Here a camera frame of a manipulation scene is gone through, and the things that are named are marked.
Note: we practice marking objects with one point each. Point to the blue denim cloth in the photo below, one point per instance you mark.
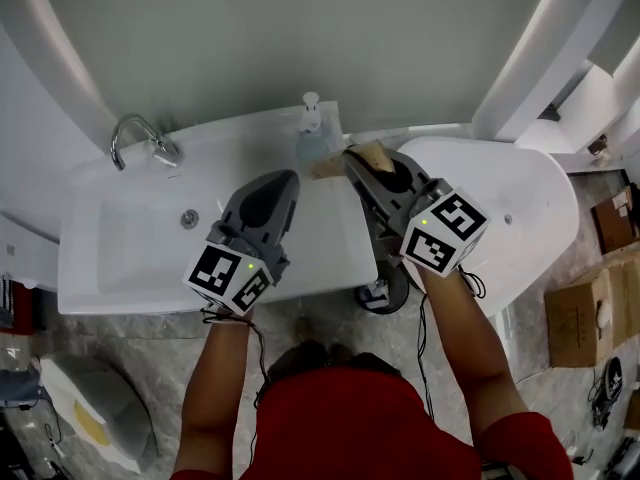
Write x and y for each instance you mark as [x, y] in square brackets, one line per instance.
[20, 388]

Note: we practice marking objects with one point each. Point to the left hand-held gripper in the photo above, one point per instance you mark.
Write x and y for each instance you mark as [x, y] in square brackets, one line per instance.
[260, 240]

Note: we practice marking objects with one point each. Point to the white sink vanity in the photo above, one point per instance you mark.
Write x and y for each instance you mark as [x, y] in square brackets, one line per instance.
[330, 233]

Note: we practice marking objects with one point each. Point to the person's brown shoe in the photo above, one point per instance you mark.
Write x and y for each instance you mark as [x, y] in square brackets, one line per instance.
[303, 328]
[341, 352]

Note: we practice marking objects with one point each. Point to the stained clear plastic bag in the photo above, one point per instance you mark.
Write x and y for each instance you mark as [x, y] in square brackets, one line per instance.
[372, 155]

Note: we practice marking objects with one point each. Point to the white crumpled tissue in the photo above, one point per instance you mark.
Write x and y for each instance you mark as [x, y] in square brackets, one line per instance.
[603, 313]

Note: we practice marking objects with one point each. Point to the beige small object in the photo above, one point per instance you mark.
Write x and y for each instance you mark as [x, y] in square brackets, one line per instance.
[598, 145]

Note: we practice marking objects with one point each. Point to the striped cloth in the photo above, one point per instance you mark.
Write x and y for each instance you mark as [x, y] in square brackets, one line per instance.
[6, 295]

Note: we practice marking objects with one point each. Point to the chrome faucet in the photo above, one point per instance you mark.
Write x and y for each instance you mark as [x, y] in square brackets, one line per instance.
[167, 155]

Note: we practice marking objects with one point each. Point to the white bathtub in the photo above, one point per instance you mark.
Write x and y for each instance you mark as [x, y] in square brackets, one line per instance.
[500, 183]

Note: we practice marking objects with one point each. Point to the person's red shirt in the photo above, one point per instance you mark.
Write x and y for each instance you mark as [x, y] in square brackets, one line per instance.
[350, 428]

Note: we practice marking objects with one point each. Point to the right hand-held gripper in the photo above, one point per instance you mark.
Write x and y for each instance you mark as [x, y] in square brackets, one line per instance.
[435, 233]

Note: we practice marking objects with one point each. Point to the person's right forearm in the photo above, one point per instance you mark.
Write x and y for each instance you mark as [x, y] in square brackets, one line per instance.
[465, 353]

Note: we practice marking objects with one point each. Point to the large cardboard box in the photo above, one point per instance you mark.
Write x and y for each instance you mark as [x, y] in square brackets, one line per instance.
[570, 318]

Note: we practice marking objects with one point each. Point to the chrome bathtub drain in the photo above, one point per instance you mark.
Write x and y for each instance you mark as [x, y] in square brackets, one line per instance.
[509, 219]

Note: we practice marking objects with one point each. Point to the white rectangular box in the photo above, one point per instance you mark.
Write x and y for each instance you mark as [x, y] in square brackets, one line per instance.
[30, 253]

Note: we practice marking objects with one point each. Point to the dark brown flat box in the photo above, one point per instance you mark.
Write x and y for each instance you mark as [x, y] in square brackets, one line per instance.
[612, 223]

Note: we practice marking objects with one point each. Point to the red bag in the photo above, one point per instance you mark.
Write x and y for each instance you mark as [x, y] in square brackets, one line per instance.
[22, 308]

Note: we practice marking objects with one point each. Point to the fried egg cushion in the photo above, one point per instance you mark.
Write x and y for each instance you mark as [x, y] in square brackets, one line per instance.
[115, 408]

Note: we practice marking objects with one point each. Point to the black electronic device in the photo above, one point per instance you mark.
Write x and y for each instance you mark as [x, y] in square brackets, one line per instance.
[610, 383]

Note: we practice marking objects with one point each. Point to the chrome sink drain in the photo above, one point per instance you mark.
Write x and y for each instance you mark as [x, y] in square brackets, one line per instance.
[189, 218]

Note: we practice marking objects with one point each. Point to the blue soap dispenser bottle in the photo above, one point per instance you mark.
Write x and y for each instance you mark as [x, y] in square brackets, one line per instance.
[310, 118]

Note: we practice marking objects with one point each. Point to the person's dark trousers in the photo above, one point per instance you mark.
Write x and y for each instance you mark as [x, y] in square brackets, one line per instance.
[305, 355]

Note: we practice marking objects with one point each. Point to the black round bin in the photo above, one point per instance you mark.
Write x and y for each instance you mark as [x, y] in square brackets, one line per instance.
[395, 293]

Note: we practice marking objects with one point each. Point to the person's left forearm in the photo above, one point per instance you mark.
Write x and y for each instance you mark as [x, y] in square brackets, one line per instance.
[215, 393]

